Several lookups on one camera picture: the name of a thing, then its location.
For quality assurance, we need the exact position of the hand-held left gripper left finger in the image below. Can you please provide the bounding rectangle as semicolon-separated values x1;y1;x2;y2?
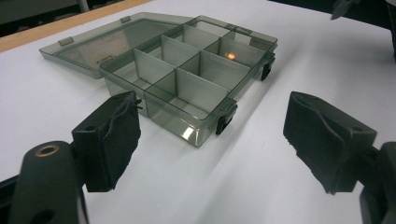
71;91;143;193

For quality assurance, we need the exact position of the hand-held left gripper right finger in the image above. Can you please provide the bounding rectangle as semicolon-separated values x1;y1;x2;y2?
282;91;378;196

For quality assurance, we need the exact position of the grey translucent compartment storage box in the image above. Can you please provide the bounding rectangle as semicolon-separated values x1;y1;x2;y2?
39;11;279;148

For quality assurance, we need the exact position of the white metal stand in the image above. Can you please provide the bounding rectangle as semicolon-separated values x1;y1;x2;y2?
77;0;92;13

